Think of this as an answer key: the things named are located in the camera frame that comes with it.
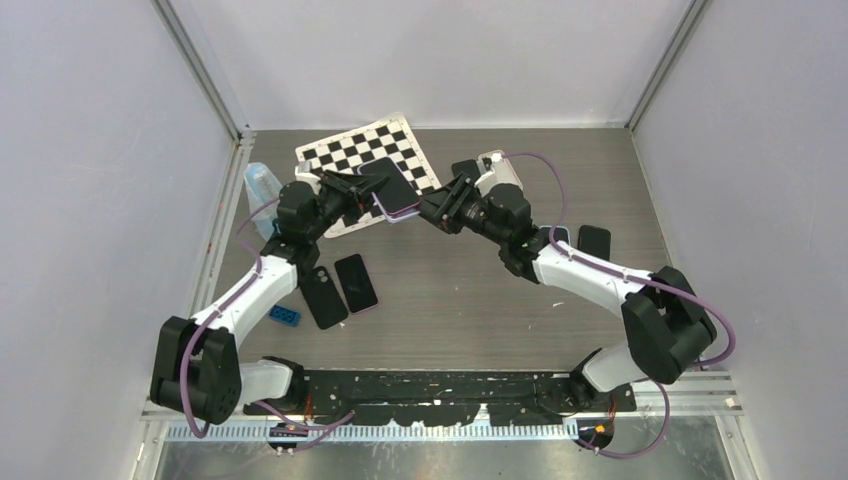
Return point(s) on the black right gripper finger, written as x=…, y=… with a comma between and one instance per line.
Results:
x=438, y=211
x=454, y=194

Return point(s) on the black white chessboard mat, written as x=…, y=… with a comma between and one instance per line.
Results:
x=390, y=137

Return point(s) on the black phone from case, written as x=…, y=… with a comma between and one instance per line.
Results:
x=468, y=167

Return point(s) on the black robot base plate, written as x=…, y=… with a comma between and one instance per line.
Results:
x=445, y=398

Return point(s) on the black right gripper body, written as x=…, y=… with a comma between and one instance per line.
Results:
x=471, y=214

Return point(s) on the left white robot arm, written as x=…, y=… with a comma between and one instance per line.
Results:
x=197, y=367

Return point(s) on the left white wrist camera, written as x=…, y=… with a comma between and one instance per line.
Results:
x=305, y=171

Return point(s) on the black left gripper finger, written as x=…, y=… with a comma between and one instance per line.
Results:
x=337, y=178
x=362, y=188

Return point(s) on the purple edged phone from case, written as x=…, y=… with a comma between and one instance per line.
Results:
x=356, y=283

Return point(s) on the blue toy brick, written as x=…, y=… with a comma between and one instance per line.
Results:
x=284, y=315

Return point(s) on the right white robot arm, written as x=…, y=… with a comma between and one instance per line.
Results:
x=666, y=331

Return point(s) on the lilac cased phone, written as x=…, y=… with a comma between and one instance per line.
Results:
x=398, y=217

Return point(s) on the light blue cased phone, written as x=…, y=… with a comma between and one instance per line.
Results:
x=557, y=234

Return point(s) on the dark phone from lilac case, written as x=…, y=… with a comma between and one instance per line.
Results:
x=397, y=195

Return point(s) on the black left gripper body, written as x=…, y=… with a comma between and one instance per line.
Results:
x=337, y=201

